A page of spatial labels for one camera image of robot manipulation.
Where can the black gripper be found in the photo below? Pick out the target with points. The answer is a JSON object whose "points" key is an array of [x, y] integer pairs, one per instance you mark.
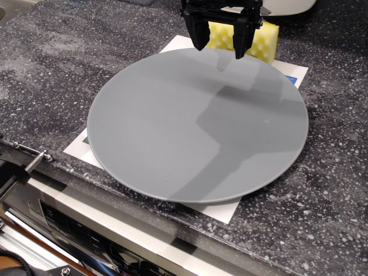
{"points": [[243, 15]]}

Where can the yellow foam sponge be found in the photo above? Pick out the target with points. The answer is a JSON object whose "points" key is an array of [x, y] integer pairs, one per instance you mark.
{"points": [[263, 47]]}

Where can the grey round plate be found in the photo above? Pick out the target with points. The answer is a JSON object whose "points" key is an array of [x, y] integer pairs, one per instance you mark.
{"points": [[195, 126]]}

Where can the stainless dishwasher control panel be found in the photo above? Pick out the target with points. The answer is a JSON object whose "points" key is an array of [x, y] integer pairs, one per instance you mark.
{"points": [[105, 238]]}

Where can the white appliance with handle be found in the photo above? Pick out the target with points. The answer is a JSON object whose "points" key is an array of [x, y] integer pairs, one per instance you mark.
{"points": [[285, 7]]}

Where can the black bracket with screw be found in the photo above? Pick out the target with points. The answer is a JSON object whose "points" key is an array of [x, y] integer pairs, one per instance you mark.
{"points": [[65, 271]]}

